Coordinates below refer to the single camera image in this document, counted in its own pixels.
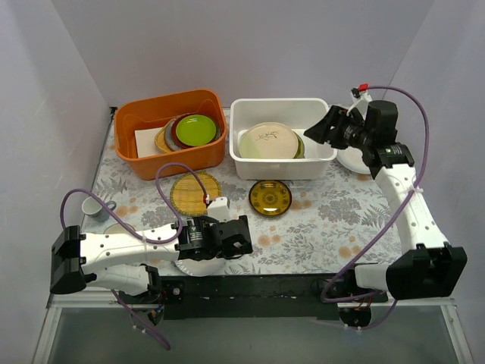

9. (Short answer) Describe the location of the green polka dot plate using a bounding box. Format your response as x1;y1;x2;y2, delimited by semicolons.
294;133;305;159

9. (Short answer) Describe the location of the cream plate with twig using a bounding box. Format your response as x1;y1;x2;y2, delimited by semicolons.
238;122;299;159

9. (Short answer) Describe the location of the yellow brown patterned plate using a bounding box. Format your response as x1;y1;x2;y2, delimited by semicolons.
249;180;293;218

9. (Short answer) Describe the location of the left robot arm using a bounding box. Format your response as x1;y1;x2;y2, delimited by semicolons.
50;215;252;303

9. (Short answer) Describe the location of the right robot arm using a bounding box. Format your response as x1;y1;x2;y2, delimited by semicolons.
304;100;468;302

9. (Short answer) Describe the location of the white plastic bin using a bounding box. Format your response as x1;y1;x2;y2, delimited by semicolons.
229;98;336;180

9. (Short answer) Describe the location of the dark red plate in bin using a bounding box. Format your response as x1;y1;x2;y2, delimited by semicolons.
171;114;220;149

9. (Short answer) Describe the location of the grey plate in bin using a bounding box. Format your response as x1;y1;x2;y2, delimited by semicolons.
164;118;183;152

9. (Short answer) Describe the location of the woven mat in bin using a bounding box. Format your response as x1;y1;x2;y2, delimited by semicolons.
154;126;173;154

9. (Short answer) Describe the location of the green round plate in bin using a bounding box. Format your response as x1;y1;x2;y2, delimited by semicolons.
175;115;217;147

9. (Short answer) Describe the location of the white paper in bin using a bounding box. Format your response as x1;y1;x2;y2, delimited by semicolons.
135;127;162;158

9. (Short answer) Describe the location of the orange plastic bin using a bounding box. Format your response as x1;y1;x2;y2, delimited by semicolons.
114;89;228;180

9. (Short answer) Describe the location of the white scalloped paper plate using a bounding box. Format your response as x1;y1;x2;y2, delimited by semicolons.
174;258;226;277

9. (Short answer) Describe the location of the white deep bowl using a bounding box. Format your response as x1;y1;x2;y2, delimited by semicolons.
336;147;371;175

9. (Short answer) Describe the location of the round woven bamboo mat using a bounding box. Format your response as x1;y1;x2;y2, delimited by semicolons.
170;171;221;217

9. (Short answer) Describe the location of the small white bowl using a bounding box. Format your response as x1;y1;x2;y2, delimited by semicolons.
104;224;134;235

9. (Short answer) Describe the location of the floral patterned table mat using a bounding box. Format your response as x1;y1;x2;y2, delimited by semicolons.
94;133;402;275

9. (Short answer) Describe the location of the teal white dotted mug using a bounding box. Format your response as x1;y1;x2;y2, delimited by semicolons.
81;197;110;223

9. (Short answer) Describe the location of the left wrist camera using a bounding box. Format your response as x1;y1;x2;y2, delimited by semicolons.
207;197;231;222

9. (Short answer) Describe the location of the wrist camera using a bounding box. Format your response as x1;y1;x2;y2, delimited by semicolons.
207;197;231;222
349;83;372;117

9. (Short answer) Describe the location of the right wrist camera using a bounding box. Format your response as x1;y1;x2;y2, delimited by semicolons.
349;83;372;117

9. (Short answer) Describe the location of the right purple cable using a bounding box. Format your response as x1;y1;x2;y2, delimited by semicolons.
320;85;429;330

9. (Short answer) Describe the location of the aluminium frame rail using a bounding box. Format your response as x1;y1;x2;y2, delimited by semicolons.
34;288;479;363

